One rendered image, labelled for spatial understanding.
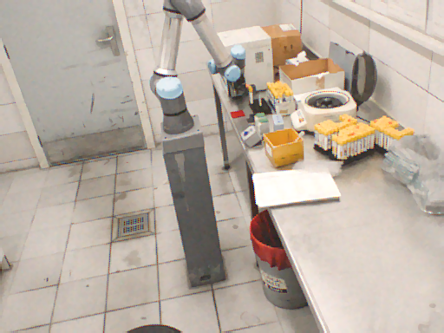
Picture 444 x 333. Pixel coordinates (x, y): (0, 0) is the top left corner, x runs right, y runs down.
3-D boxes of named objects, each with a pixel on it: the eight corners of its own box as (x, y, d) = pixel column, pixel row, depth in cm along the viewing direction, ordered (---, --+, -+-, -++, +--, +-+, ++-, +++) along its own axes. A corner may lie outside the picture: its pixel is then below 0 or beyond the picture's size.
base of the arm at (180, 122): (161, 136, 215) (156, 117, 210) (165, 120, 228) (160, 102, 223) (192, 132, 214) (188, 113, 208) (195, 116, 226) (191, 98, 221)
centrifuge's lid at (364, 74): (354, 45, 212) (372, 44, 212) (346, 95, 225) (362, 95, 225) (367, 60, 194) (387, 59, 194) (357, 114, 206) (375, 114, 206)
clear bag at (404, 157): (372, 165, 184) (374, 123, 175) (408, 152, 189) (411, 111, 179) (420, 196, 163) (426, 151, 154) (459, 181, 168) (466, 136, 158)
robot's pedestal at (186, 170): (191, 287, 260) (162, 153, 216) (187, 263, 277) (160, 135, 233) (225, 280, 262) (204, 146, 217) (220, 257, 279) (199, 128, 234)
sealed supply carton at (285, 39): (261, 53, 325) (258, 26, 316) (294, 48, 324) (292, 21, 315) (267, 67, 299) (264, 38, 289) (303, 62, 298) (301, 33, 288)
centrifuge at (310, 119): (289, 116, 232) (288, 94, 226) (349, 109, 230) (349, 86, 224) (296, 138, 211) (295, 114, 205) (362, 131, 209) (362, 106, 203)
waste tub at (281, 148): (264, 153, 203) (262, 133, 198) (292, 146, 205) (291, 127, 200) (274, 168, 192) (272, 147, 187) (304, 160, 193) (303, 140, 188)
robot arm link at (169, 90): (166, 116, 209) (159, 89, 202) (158, 106, 220) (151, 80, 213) (190, 108, 212) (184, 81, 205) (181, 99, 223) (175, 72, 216)
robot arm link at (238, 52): (225, 47, 226) (241, 41, 228) (226, 62, 236) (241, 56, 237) (232, 57, 223) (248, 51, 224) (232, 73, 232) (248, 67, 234)
